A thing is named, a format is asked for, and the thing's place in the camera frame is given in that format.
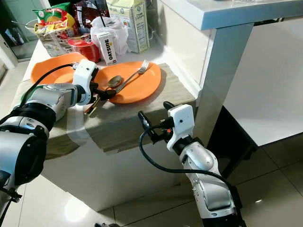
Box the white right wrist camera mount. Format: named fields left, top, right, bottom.
left=166, top=104, right=195, bottom=152

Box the orange plate with cutlery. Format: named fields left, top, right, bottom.
left=94, top=61, right=162, bottom=105

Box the silver metal fork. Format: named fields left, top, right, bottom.
left=116, top=59, right=150, bottom=93

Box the white plastic bag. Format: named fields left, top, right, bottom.
left=90, top=17, right=130, bottom=61

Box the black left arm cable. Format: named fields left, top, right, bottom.
left=24, top=63, right=77, bottom=107

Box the yellow red printed food box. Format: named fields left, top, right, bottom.
left=35, top=21, right=77, bottom=59

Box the green yellow snack bag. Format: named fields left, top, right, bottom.
left=33, top=3, right=77, bottom=35

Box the tall cream green carton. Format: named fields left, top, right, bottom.
left=106, top=0, right=150, bottom=54

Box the white bar counter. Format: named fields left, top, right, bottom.
left=149, top=0, right=303, bottom=148

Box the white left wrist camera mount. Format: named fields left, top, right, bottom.
left=73, top=59, right=99, bottom=106

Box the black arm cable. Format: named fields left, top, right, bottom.
left=139, top=127, right=238, bottom=192
left=24, top=63, right=77, bottom=107

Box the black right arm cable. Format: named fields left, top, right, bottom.
left=139, top=127, right=238, bottom=192

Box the dark red snack bag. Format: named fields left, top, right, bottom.
left=73, top=1, right=110, bottom=35

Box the bronze metal spoon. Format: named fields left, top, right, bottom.
left=83, top=75, right=123, bottom=116

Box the grey-green table cloth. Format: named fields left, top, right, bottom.
left=7, top=63, right=197, bottom=159

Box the small white Oatside carton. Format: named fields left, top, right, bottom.
left=98, top=32, right=118, bottom=66

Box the green glass door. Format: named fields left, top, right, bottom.
left=0, top=0, right=36, bottom=61

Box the red round container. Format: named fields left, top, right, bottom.
left=67, top=39, right=100, bottom=62

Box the empty orange plate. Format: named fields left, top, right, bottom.
left=30, top=52, right=87, bottom=86

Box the white table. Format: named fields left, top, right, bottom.
left=24, top=40, right=200, bottom=212

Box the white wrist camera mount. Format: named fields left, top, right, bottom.
left=73, top=59, right=99, bottom=106
left=166, top=104, right=195, bottom=152

